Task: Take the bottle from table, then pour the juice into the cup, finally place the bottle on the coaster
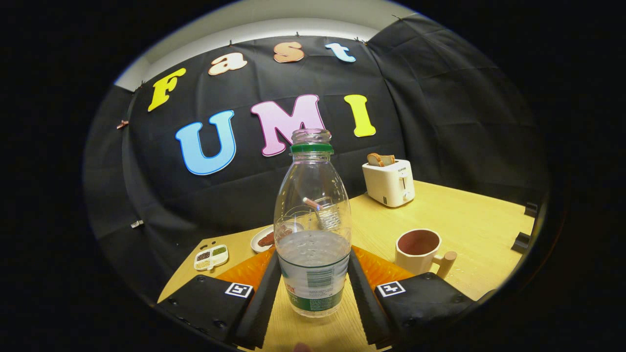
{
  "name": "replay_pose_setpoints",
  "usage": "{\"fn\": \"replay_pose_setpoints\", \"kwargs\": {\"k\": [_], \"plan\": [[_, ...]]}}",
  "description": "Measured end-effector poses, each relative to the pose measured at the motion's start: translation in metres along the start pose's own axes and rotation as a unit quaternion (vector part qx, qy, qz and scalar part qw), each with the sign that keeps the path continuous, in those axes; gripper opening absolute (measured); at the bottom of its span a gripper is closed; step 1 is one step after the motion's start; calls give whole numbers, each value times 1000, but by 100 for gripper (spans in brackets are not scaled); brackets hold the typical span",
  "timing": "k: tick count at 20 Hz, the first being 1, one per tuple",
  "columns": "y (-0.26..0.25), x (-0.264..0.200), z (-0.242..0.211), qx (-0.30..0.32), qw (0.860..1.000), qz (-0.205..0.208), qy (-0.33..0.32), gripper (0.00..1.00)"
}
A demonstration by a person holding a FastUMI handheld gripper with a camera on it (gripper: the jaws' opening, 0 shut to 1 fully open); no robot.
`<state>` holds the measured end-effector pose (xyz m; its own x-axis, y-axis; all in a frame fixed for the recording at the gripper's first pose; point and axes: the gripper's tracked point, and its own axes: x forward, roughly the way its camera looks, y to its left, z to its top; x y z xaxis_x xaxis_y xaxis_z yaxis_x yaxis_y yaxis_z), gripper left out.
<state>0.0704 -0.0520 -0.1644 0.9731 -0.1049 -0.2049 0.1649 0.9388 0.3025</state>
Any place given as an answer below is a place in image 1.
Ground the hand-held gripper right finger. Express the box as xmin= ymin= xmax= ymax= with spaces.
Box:
xmin=348 ymin=245 xmax=475 ymax=350

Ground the white condiment tray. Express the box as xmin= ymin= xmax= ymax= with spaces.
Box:
xmin=194 ymin=244 xmax=229 ymax=272

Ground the clear plastic juice bottle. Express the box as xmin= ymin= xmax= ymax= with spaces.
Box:
xmin=273 ymin=129 xmax=353 ymax=318

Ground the black backdrop cloth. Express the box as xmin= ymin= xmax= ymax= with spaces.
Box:
xmin=83 ymin=12 xmax=551 ymax=304

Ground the beige cup with wooden handle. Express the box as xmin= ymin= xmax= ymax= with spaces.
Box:
xmin=395 ymin=228 xmax=458 ymax=280

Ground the white round plate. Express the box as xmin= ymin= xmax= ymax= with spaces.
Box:
xmin=250 ymin=224 xmax=279 ymax=254

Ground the white toaster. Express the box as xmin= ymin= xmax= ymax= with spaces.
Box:
xmin=362 ymin=159 xmax=416 ymax=208

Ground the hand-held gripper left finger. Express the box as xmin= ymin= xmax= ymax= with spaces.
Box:
xmin=156 ymin=247 xmax=282 ymax=350

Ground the wooden table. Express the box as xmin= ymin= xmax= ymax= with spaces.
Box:
xmin=157 ymin=180 xmax=536 ymax=352

